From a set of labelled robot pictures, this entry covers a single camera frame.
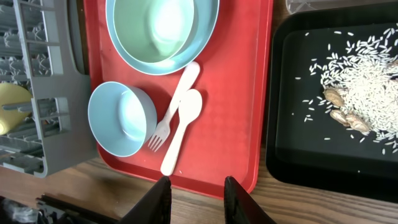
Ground white rice pile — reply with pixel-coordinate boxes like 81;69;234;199
292;22;398;156

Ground light blue plate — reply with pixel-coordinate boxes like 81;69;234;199
105;0;220;75

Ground yellow plastic cup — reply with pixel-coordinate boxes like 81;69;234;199
1;83;32;135

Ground black waste tray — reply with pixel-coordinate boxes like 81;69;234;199
266;1;397;202

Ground clear plastic bin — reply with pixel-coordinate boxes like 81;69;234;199
285;0;394;14

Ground white plastic spoon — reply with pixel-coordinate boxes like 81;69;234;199
160;89;203;176

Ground white plastic fork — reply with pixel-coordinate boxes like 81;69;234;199
149;62;201;152

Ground peanut shells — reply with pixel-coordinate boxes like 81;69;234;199
323;87;371;134

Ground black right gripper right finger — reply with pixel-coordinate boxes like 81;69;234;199
224;176;276;224

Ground grey dishwasher rack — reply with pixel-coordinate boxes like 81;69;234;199
1;0;97;178

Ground light blue small bowl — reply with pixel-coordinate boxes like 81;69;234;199
88;82;157;157

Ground green bowl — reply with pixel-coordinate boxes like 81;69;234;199
112;0;200;64

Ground red plastic tray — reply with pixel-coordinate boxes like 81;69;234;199
84;0;273;198

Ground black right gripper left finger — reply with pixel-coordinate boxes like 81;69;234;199
117;176;172;224

